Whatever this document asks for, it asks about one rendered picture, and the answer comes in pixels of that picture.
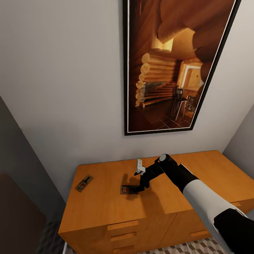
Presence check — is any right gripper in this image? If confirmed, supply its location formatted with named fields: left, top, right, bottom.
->
left=133, top=166, right=158, bottom=192

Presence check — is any mousetrap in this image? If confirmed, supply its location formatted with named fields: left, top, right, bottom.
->
left=75, top=175, right=93, bottom=192
left=121, top=185, right=139, bottom=194

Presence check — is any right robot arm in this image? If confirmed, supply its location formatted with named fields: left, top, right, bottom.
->
left=133, top=154, right=254, bottom=254

